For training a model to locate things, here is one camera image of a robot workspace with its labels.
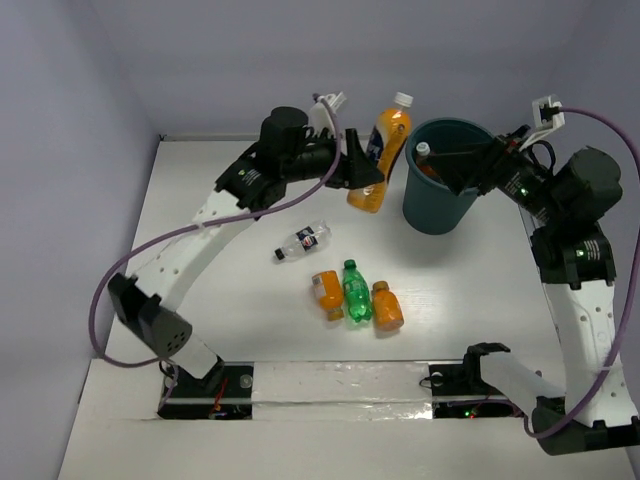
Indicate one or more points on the orange label tea bottle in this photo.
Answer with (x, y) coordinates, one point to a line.
(422, 158)

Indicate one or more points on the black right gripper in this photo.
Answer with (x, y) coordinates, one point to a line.
(460, 168)

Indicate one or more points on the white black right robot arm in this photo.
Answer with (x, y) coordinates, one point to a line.
(593, 410)

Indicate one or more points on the yellow blue milk tea bottle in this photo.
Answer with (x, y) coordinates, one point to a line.
(387, 140)

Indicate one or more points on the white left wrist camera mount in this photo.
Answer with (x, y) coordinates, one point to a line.
(324, 111)

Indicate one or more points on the clear pepsi bottle black cap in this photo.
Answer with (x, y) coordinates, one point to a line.
(310, 239)

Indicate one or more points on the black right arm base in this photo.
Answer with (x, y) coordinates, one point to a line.
(458, 390)

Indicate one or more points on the orange juice bottle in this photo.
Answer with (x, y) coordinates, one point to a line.
(329, 294)
(387, 310)

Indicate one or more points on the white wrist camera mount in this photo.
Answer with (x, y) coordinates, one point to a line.
(547, 118)
(324, 111)

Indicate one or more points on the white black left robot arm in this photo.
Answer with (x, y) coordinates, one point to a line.
(293, 146)

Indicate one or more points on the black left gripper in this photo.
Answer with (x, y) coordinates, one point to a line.
(345, 163)

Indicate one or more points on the teal plastic bin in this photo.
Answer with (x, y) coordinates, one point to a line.
(428, 205)

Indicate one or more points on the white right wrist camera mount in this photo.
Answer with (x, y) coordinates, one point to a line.
(547, 118)

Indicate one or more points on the green sprite bottle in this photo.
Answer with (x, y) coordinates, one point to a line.
(357, 295)

